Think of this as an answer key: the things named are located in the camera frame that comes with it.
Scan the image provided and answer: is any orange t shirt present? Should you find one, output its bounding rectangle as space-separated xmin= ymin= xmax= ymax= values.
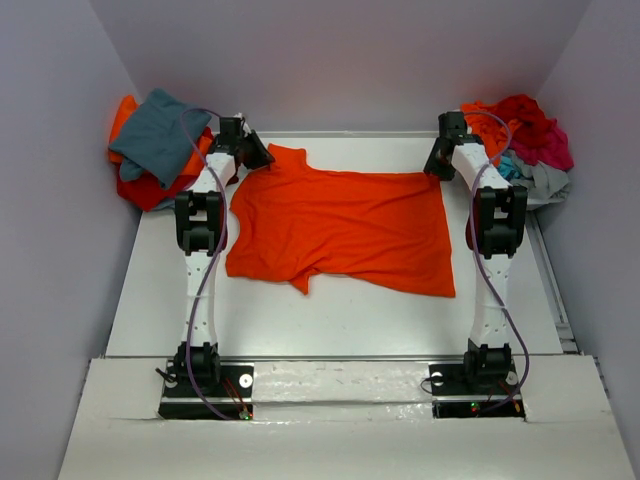
xmin=226 ymin=144 xmax=456 ymax=298
xmin=107 ymin=95 xmax=213 ymax=177

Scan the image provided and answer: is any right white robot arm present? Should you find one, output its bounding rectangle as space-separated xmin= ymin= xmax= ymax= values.
xmin=424 ymin=111 xmax=527 ymax=396

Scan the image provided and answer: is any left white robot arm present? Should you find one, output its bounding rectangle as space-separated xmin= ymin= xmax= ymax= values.
xmin=169 ymin=113 xmax=274 ymax=396

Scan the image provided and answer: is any orange folded t shirt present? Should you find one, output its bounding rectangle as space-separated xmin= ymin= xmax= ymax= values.
xmin=107 ymin=95 xmax=213 ymax=177

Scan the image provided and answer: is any cyan crumpled t shirt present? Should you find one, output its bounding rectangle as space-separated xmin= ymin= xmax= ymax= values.
xmin=497 ymin=155 xmax=522 ymax=182

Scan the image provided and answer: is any teal folded t shirt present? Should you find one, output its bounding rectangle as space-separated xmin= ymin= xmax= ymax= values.
xmin=109 ymin=88 xmax=212 ymax=189

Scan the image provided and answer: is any red crumpled t shirt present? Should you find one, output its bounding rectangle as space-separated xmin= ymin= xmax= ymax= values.
xmin=492 ymin=94 xmax=553 ymax=148

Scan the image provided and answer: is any white laundry basket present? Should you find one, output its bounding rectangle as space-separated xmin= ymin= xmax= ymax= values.
xmin=526 ymin=196 xmax=565 ymax=211

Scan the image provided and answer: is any grey crumpled t shirt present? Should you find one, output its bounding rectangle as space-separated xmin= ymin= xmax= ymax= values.
xmin=507 ymin=150 xmax=571 ymax=200

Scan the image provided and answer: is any red folded t shirt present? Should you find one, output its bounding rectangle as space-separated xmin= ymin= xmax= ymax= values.
xmin=116 ymin=175 xmax=195 ymax=212

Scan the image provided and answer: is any magenta crumpled t shirt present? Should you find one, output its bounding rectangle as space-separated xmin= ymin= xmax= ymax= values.
xmin=511 ymin=123 xmax=575 ymax=172

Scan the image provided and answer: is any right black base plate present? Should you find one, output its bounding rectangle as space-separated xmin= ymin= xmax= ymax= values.
xmin=421 ymin=363 xmax=526 ymax=419

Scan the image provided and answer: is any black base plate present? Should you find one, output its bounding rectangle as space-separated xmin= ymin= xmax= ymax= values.
xmin=158 ymin=363 xmax=255 ymax=421
xmin=421 ymin=363 xmax=526 ymax=419

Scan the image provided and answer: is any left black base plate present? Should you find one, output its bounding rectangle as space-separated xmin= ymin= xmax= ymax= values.
xmin=158 ymin=363 xmax=255 ymax=421

